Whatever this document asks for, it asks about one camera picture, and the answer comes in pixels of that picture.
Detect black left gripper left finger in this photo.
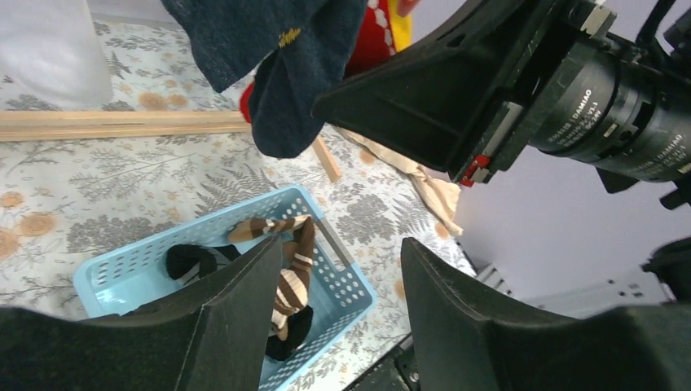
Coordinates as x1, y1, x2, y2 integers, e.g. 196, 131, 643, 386
1, 237, 282, 390

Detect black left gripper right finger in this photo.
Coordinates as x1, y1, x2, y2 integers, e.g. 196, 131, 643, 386
400, 237, 690, 390

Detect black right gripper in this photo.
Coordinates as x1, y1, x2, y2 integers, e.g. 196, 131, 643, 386
312, 0, 616, 187

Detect red white dotted sock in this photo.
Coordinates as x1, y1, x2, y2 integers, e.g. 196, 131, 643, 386
228, 1, 395, 136

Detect brown white striped sock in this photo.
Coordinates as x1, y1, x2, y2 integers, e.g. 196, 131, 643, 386
227, 214, 315, 341

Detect navy blue sock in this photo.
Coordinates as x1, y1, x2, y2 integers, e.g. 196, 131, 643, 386
162, 0, 368, 159

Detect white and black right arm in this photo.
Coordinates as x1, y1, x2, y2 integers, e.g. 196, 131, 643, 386
313, 1, 690, 317

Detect black patterned sock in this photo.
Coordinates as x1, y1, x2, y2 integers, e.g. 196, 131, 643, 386
165, 244, 314, 361

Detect yellow sock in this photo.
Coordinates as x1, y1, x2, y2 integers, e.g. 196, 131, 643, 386
388, 0, 419, 52

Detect beige cloth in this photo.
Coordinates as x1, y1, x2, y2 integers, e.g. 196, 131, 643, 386
339, 128, 464, 236

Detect light blue plastic basket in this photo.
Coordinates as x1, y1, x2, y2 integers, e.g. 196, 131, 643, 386
73, 185, 376, 390

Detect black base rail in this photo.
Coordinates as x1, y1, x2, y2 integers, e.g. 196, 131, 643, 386
345, 334, 420, 391

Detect wooden drying rack frame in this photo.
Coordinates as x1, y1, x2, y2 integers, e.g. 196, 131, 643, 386
0, 109, 344, 183

